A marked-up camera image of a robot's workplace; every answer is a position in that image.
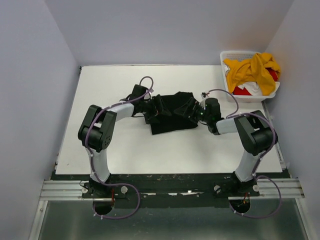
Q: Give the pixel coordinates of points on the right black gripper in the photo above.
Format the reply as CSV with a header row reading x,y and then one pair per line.
x,y
192,104

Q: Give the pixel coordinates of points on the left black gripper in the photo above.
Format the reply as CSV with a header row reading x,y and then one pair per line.
x,y
159,109

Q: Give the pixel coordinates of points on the black t-shirt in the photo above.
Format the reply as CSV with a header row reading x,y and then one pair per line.
x,y
162,123

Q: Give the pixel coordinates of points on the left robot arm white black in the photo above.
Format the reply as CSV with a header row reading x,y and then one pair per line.
x,y
97,128

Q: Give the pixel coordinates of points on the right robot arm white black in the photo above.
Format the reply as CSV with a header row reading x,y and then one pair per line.
x,y
256,135

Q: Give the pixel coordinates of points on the red t-shirt in basket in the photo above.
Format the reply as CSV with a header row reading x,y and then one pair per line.
x,y
253,89

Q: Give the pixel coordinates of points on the white t-shirt in basket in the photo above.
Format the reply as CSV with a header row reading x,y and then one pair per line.
x,y
228,75

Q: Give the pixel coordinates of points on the yellow t-shirt in basket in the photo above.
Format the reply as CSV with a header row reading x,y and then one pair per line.
x,y
254,69

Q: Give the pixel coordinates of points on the white plastic laundry basket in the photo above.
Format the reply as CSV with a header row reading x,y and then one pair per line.
x,y
241,55

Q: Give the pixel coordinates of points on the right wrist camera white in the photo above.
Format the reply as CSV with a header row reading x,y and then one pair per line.
x,y
204,97

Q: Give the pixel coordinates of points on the black mounting base plate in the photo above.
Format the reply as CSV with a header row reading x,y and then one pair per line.
x,y
126,191

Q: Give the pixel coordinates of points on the aluminium rail frame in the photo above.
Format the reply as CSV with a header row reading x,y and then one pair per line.
x,y
278,213

